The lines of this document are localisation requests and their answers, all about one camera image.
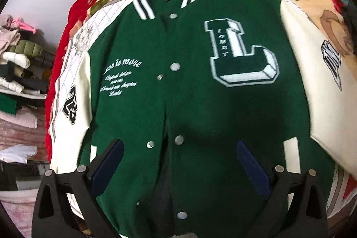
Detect green white varsity jacket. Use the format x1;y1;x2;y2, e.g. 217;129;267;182
50;0;357;238

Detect white cloth on shelf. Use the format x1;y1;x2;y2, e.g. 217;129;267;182
0;144;37;164

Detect pink folded blanket stack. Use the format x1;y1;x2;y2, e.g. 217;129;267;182
1;108;47;161

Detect green folded cloth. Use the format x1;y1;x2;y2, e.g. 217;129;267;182
0;93;21;115

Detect white puffer jacket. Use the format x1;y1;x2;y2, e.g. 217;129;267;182
1;51;30;69

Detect olive green puffer jacket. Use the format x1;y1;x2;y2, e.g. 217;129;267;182
7;40;43;59

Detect pink garment on pile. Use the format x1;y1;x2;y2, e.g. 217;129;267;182
10;18;36;34

